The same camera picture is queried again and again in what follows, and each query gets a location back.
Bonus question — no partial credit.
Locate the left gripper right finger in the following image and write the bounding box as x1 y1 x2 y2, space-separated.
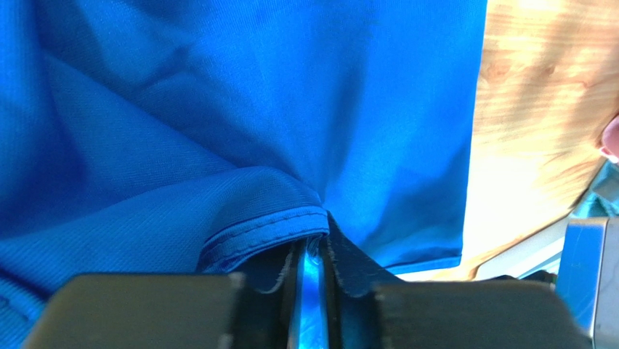
319 218 591 348

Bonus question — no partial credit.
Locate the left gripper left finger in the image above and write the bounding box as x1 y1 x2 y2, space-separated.
24 242 302 348

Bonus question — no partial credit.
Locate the teal t-shirt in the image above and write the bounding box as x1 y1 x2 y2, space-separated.
570 161 618 219

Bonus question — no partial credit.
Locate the blue cloth napkin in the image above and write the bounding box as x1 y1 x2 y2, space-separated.
1 1 487 348

